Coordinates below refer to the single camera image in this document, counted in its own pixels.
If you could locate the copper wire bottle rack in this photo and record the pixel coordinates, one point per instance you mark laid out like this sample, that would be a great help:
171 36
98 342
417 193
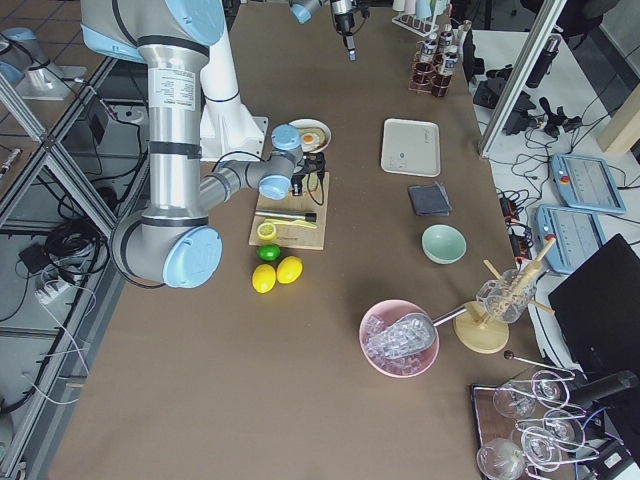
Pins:
424 74

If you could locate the black laptop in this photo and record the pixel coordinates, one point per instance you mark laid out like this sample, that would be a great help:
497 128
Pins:
597 308

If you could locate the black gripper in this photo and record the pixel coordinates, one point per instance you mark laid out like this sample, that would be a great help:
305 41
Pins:
344 22
298 181

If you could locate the green lime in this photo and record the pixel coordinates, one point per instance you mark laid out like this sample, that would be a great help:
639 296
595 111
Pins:
268 252

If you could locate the pink bowl of ice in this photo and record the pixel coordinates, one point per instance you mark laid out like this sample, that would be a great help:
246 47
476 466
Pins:
379 317

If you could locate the metal ice scoop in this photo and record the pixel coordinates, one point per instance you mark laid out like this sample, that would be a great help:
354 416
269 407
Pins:
411 334

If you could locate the bamboo cutting board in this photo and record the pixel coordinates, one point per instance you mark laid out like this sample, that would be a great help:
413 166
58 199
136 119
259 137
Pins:
312 199

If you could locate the black thermos bottle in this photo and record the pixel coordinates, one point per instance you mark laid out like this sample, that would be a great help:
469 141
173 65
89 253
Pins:
544 61

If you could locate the steel muddler black tip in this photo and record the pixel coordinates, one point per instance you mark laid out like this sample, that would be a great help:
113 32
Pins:
304 216

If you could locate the yellow plastic knife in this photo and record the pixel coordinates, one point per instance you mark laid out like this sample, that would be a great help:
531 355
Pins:
293 222

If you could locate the yellow lemon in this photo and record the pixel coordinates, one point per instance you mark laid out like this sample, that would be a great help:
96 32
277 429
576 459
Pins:
264 278
289 270

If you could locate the halved lemon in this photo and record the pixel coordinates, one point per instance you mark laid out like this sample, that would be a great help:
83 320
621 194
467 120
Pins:
266 231

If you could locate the grey folded cloth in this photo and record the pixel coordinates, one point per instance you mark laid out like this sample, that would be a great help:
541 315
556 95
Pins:
430 200

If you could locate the white cup rack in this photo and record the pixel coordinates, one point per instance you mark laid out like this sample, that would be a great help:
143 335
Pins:
419 16

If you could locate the wine glass rack tray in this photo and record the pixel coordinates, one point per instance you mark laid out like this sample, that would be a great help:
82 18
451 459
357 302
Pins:
528 428

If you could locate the blue teach pendant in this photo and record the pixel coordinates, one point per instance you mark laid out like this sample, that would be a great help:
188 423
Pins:
586 183
578 236

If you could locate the toast slice with fried egg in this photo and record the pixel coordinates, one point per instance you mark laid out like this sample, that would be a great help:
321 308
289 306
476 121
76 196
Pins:
312 138

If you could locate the white round plate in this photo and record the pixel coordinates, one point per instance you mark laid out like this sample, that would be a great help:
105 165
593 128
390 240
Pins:
308 122

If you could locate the yellow lemon left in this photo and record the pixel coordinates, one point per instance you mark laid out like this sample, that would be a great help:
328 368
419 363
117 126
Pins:
264 278

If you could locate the clear glass mug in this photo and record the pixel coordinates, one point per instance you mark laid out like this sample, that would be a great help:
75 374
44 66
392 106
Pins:
506 298

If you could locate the yellow lemon right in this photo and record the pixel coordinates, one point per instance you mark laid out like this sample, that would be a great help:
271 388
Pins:
289 270

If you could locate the mint green bowl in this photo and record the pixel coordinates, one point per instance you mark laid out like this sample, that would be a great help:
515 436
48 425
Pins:
443 244

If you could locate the wooden cup drying stand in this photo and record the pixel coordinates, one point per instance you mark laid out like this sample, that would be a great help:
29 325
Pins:
481 333

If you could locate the cream rectangular tray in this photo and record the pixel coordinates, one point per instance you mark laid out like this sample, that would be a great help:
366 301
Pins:
411 147

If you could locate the blue teach pendant lower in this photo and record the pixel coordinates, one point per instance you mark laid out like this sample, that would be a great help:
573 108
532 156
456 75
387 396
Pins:
578 236

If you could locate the blue teach pendant upper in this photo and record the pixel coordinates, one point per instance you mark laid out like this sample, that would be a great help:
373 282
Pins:
586 183

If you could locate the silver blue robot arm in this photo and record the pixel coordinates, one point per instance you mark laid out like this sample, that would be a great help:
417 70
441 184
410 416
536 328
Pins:
304 10
171 241

